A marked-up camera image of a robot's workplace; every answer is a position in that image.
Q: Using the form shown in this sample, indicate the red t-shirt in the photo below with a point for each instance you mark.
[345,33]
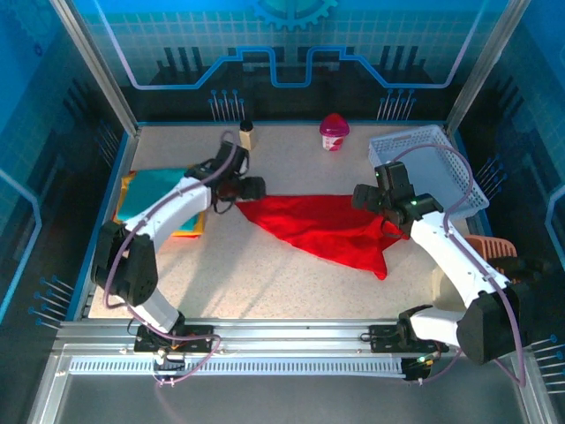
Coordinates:
[318,225]

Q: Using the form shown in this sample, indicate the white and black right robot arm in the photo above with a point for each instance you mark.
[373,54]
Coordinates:
[454,252]

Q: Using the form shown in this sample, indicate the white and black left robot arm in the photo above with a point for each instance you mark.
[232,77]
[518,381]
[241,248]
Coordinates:
[176,212]

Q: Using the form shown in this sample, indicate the stack of folded cloths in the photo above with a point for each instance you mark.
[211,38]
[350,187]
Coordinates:
[127,182]

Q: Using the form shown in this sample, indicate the beige bottle with black cap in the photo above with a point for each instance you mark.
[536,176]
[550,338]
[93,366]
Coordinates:
[248,137]

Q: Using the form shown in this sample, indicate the white perforated plastic basket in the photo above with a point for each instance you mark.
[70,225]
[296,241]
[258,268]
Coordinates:
[441,176]

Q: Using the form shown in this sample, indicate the pink lidded cup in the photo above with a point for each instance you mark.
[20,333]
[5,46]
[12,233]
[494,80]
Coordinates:
[334,132]

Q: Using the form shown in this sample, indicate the teal folded t-shirt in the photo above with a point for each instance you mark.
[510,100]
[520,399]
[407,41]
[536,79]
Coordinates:
[145,194]

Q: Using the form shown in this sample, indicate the terracotta and beige utensil holder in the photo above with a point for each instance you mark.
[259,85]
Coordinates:
[494,249]

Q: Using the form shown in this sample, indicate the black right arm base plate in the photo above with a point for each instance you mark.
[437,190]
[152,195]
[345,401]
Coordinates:
[381,338]

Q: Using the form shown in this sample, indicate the aluminium mounting rail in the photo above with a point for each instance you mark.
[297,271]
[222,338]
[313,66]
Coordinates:
[287,331]

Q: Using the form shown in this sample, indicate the aluminium frame post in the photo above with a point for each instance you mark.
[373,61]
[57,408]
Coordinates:
[98,66]
[485,66]

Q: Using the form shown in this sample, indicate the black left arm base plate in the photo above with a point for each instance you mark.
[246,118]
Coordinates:
[145,344]

